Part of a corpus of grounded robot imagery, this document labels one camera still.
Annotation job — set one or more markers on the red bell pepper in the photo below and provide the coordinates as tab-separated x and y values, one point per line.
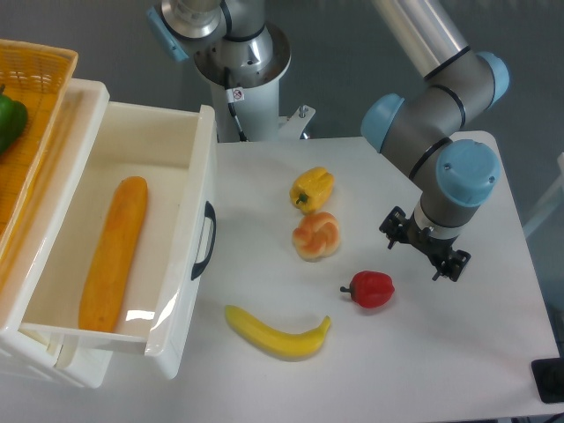
370	289

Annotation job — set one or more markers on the yellow bell pepper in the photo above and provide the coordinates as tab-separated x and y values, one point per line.
312	189

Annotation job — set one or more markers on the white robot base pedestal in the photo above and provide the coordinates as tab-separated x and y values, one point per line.
244	78

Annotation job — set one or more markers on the black device at edge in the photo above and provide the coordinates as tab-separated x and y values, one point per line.
548	376

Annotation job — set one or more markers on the orange baguette bread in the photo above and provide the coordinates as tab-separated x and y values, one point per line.
105	284

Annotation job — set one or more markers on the green bell pepper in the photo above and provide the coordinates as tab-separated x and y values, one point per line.
13	120

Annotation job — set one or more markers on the black drawer handle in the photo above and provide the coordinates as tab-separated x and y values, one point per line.
207	241

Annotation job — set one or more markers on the white top drawer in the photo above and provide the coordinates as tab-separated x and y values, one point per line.
175	152

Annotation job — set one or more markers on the yellow plastic basket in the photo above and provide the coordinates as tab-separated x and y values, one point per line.
37	76

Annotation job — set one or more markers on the white drawer cabinet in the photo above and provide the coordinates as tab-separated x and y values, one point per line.
48	247

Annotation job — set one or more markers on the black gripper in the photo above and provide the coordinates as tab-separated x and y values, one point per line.
448	263

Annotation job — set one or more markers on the yellow banana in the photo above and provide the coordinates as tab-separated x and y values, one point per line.
283	345

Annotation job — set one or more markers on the twisted bread roll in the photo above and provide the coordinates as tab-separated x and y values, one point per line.
317	236

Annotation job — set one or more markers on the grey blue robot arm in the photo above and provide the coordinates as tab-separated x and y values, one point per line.
455	177

